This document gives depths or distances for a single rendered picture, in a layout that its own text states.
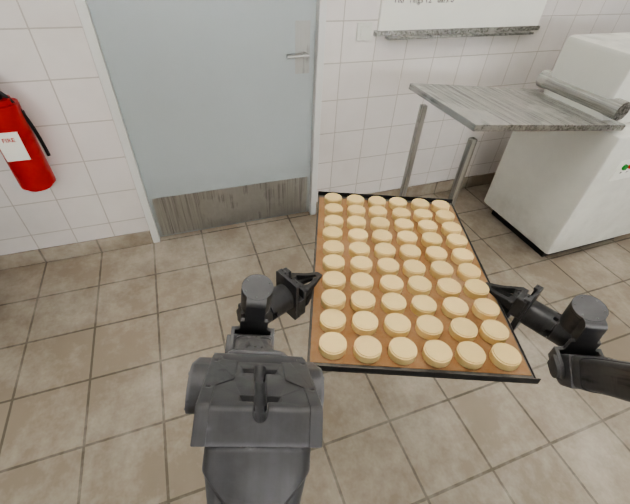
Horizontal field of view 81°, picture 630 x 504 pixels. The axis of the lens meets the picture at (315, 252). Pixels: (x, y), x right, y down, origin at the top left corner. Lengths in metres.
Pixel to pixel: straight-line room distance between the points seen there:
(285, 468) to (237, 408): 0.04
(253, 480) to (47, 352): 2.01
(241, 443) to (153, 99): 2.02
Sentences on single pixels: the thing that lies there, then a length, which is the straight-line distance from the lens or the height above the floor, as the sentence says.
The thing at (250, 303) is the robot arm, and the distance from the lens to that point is 0.65.
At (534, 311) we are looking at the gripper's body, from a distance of 0.87.
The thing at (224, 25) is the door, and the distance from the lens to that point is 2.11.
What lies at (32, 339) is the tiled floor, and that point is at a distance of 2.31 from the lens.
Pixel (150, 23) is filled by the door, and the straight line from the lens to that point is 2.08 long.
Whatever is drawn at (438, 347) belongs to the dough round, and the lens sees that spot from 0.72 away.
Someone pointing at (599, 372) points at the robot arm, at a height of 1.07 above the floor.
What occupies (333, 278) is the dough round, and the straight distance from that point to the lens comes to 0.79.
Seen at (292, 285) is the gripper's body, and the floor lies 1.04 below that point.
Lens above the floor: 1.58
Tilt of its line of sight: 42 degrees down
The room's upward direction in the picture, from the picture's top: 3 degrees clockwise
